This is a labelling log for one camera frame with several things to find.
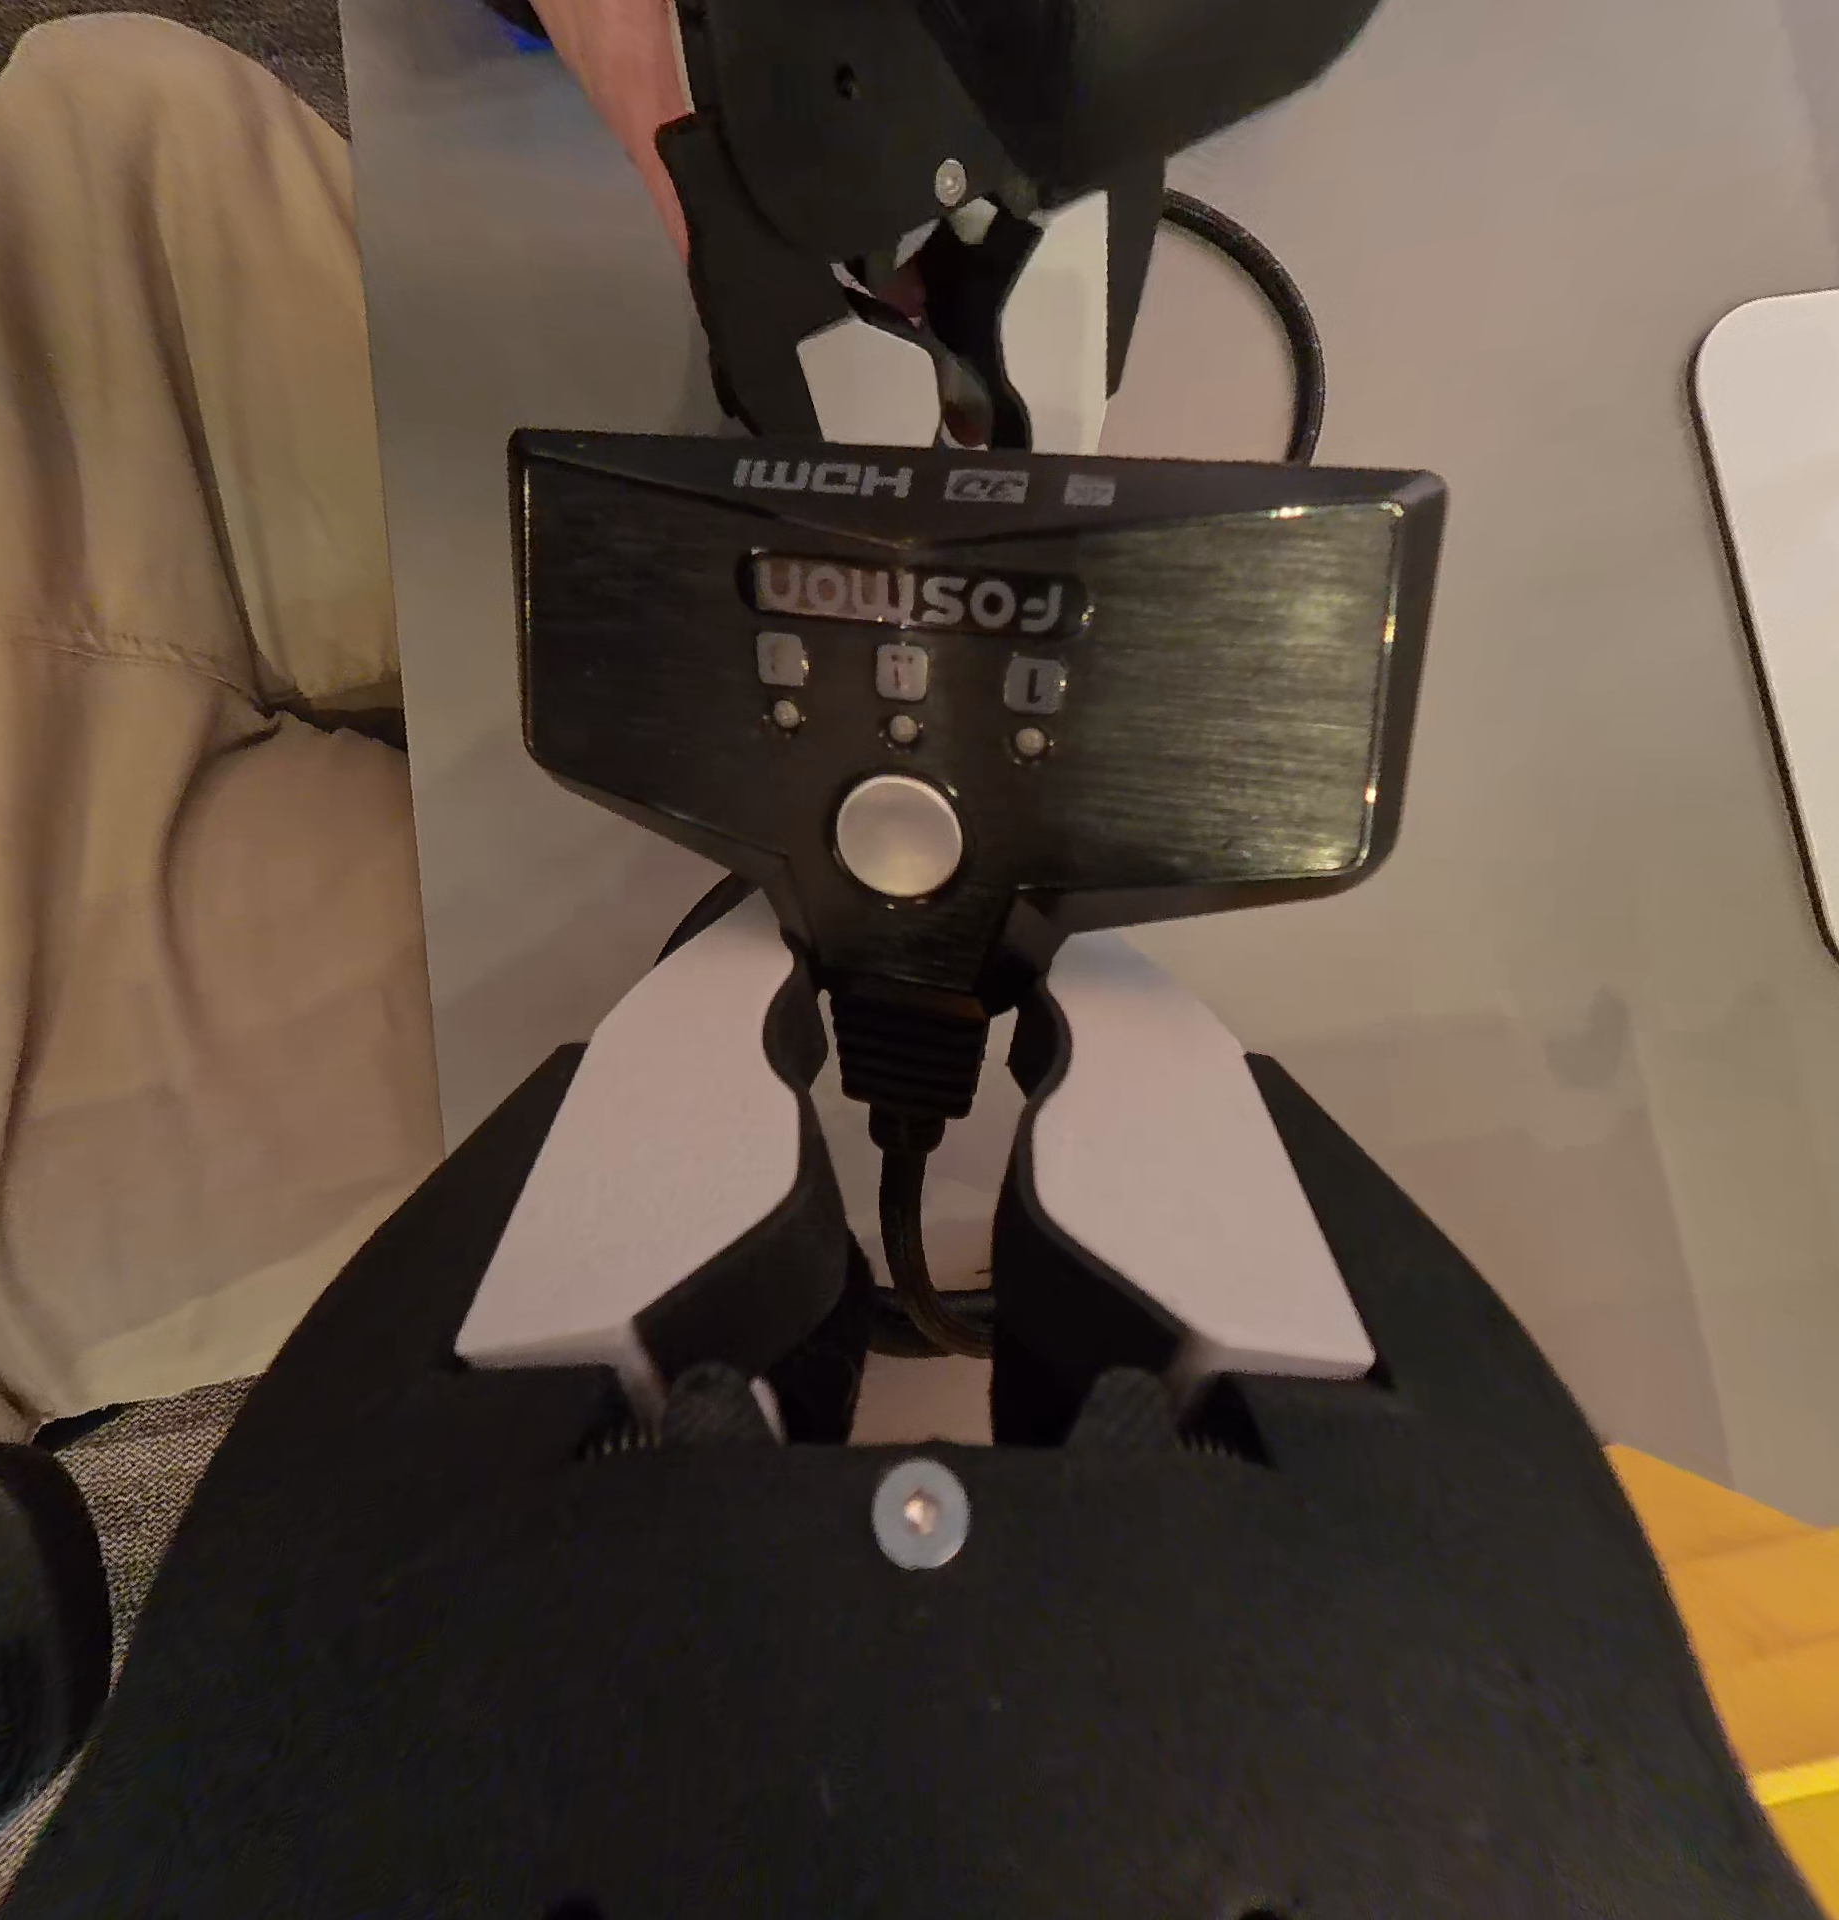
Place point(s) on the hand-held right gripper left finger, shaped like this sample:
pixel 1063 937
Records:
pixel 667 1140

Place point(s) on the yellow plastic bin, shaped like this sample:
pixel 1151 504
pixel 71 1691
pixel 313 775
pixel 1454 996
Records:
pixel 1790 1650

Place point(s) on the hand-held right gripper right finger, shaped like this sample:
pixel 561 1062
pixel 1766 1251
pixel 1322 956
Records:
pixel 1175 1153

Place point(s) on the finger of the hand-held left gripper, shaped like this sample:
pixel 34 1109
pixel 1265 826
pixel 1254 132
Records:
pixel 1070 329
pixel 875 381

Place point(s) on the person's left hand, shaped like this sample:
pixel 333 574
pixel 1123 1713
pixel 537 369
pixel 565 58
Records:
pixel 621 88

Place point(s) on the black switch box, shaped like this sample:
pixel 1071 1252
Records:
pixel 1160 675

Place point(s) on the dark rounded object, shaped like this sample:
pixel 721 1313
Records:
pixel 21 1606

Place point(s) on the beige trousers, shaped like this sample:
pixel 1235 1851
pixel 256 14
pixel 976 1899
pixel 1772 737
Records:
pixel 154 751

